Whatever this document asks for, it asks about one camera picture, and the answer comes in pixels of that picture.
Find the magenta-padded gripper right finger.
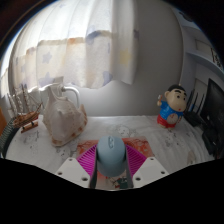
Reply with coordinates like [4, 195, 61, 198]
[123, 143, 170, 190]

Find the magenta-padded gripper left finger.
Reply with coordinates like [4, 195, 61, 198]
[54, 143, 100, 190]

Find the light blue computer mouse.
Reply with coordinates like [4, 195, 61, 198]
[95, 134, 128, 178]

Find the white printed tablecloth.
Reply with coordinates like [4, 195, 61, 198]
[4, 114, 216, 191]

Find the large white conch shell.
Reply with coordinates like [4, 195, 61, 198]
[42, 83, 89, 148]

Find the cartoon boy figurine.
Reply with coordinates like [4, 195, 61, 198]
[156, 84, 188, 129]

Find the black router with antennas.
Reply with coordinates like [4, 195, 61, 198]
[183, 89, 206, 128]

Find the wooden model sailing ship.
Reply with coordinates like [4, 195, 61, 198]
[6, 83, 45, 134]

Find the white radiator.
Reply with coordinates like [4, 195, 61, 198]
[28, 76, 82, 108]

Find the black monitor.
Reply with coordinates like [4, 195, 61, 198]
[199, 78, 224, 158]

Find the white star-print curtain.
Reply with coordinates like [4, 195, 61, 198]
[0, 0, 140, 98]

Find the white wall shelf unit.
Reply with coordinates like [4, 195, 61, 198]
[176, 9, 224, 72]

